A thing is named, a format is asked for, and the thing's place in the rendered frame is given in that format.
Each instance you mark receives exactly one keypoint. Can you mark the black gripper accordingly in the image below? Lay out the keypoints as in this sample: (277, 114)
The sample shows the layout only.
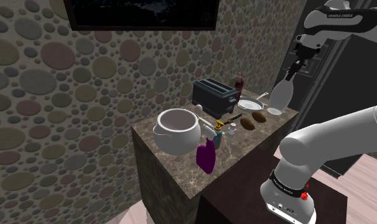
(305, 53)

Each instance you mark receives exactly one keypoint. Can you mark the clear glass bottle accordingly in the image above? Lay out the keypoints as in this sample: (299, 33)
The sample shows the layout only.
(280, 93)

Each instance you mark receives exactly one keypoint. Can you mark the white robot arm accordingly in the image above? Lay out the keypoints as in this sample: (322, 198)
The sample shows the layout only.
(318, 145)

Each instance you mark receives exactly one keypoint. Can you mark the black refrigerator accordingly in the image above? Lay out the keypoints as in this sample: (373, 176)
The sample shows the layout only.
(352, 83)

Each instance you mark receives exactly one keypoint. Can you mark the dark red bottle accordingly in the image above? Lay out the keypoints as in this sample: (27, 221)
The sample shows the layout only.
(239, 85)

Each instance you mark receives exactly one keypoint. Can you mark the white frying pan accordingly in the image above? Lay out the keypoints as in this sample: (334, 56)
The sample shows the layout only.
(250, 104)

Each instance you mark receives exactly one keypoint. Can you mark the brown potato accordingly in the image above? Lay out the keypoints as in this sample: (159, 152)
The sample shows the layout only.
(259, 117)
(247, 123)

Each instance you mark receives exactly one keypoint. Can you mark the black toaster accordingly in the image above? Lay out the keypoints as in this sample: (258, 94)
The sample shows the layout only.
(211, 96)

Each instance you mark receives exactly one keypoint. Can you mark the small white salt shaker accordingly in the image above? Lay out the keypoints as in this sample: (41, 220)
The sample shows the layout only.
(231, 133)

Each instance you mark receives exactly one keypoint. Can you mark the white egg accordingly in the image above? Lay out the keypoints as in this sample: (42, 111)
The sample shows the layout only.
(198, 108)

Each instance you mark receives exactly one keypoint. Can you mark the teal soap dispenser yellow pump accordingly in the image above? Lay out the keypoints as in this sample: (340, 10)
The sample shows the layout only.
(218, 138)

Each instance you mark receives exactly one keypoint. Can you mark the purple spray bottle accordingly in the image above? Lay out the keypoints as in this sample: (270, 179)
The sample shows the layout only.
(206, 158)

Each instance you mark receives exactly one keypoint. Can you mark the white round pot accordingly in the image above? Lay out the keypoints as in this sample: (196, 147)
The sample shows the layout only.
(175, 139)

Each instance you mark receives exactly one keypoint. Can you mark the dark framed wall picture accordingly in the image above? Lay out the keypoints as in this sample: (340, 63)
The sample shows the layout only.
(141, 14)

